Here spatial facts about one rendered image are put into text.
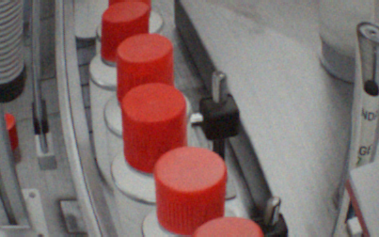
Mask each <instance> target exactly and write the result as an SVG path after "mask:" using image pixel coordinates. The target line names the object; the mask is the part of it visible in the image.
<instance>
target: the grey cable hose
mask: <svg viewBox="0 0 379 237"><path fill-rule="evenodd" d="M23 1H24V0H0V103H10V102H12V101H14V100H15V99H17V98H19V97H20V96H21V94H22V93H23V92H24V88H25V81H26V78H27V76H26V74H27V71H26V66H25V63H24V55H23V53H24V51H23V48H24V47H23V45H24V44H23V10H24V9H23V4H24V3H23Z"/></svg>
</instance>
